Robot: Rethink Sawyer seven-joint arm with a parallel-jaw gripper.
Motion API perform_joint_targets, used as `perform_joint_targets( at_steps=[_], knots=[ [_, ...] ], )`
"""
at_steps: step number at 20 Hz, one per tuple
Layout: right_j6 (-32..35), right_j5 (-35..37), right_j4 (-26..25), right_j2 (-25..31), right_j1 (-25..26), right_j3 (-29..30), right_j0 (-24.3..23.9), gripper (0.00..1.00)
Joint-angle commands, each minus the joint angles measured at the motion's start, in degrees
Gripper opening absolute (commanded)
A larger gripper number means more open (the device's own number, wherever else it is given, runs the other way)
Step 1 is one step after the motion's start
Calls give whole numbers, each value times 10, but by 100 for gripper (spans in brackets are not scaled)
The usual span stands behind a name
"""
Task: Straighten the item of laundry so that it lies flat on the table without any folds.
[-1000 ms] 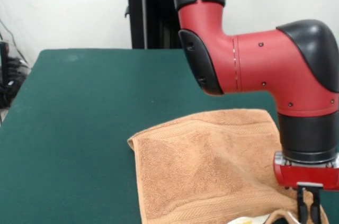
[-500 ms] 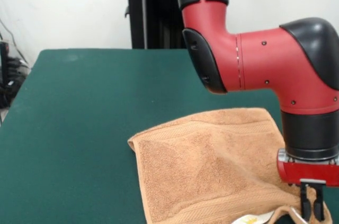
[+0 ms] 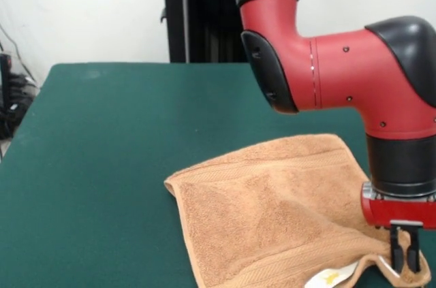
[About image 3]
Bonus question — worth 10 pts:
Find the black equipment box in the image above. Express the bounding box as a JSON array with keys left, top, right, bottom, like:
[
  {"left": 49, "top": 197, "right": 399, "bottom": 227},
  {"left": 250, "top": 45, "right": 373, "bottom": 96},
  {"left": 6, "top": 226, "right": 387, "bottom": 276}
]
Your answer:
[{"left": 0, "top": 52, "right": 14, "bottom": 112}]

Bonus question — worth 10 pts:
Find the tan terry towel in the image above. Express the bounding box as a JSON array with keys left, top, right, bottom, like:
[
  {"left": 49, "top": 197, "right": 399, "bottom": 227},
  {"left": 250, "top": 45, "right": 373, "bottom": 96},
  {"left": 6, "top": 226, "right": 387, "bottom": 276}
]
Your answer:
[{"left": 163, "top": 133, "right": 432, "bottom": 288}]

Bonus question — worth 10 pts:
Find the grey wall cable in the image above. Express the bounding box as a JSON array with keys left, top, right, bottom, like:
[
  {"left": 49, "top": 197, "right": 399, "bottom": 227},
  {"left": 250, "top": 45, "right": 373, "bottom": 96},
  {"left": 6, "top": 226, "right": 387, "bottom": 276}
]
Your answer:
[{"left": 0, "top": 24, "right": 38, "bottom": 84}]

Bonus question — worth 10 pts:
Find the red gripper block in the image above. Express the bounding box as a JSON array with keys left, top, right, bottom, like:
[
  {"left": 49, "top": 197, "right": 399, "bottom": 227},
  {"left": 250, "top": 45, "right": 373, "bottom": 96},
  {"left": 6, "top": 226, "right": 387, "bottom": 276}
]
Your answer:
[{"left": 360, "top": 181, "right": 436, "bottom": 274}]

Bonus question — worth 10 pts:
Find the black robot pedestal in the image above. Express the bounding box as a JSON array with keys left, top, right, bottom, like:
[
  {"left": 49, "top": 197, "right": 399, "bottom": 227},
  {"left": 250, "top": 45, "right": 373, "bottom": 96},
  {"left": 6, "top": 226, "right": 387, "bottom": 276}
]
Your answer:
[{"left": 149, "top": 0, "right": 248, "bottom": 63}]

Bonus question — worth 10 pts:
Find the dark green table cloth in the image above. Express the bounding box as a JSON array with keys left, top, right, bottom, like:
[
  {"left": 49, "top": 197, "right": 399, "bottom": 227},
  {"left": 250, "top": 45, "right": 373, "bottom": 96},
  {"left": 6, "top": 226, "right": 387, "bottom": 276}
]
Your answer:
[{"left": 0, "top": 61, "right": 436, "bottom": 288}]

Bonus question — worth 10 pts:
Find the black cable bundle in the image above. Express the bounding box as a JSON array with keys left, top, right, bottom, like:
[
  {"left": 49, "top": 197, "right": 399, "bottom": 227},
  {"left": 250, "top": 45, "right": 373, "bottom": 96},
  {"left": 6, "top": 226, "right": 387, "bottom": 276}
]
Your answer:
[{"left": 0, "top": 73, "right": 39, "bottom": 141}]

